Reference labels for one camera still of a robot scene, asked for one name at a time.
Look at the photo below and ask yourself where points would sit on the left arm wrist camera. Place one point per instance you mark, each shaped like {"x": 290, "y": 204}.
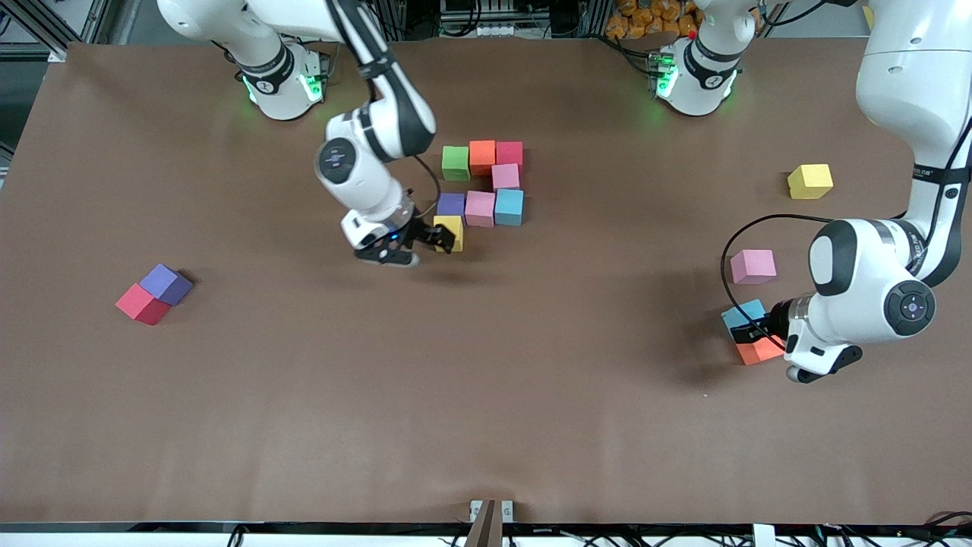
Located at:
{"x": 824, "y": 363}

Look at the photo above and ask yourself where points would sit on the metal table edge bracket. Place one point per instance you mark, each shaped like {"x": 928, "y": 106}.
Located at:
{"x": 491, "y": 520}

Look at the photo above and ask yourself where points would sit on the red foam cube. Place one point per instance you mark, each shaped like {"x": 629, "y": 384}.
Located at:
{"x": 509, "y": 154}
{"x": 140, "y": 305}

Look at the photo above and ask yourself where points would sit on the white table edge block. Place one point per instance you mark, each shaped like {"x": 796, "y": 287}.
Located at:
{"x": 763, "y": 535}

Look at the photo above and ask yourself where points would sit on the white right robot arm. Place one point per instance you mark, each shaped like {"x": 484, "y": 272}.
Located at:
{"x": 357, "y": 182}

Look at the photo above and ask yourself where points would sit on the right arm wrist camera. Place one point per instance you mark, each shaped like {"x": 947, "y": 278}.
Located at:
{"x": 387, "y": 257}

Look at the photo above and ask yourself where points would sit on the orange snack bags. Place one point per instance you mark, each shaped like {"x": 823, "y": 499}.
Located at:
{"x": 642, "y": 19}

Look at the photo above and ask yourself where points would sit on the brown table cover sheet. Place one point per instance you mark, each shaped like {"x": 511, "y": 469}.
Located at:
{"x": 456, "y": 418}

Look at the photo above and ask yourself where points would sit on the light blue foam cube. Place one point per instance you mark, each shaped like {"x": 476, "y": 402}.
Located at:
{"x": 509, "y": 207}
{"x": 740, "y": 313}

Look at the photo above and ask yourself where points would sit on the orange foam cube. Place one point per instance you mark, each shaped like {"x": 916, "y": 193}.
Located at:
{"x": 482, "y": 157}
{"x": 759, "y": 352}

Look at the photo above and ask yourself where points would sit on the pink foam cube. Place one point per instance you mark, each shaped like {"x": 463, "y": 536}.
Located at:
{"x": 754, "y": 266}
{"x": 480, "y": 209}
{"x": 506, "y": 177}

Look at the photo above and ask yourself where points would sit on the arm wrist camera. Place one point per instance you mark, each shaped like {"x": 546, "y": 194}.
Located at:
{"x": 824, "y": 363}
{"x": 387, "y": 257}

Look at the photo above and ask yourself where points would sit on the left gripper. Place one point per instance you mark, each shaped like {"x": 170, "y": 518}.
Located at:
{"x": 776, "y": 317}

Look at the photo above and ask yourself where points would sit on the yellow foam cube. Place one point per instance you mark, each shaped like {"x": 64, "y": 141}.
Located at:
{"x": 448, "y": 222}
{"x": 810, "y": 181}

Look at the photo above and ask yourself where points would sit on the green foam cube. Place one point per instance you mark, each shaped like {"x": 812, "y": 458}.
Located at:
{"x": 456, "y": 163}

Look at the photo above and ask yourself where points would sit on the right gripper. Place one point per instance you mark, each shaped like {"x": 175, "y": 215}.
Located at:
{"x": 418, "y": 230}

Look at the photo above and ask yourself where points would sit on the purple foam cube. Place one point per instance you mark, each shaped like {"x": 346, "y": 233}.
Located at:
{"x": 451, "y": 203}
{"x": 165, "y": 283}

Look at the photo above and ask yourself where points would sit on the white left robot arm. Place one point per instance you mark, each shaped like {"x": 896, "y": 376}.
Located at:
{"x": 904, "y": 76}

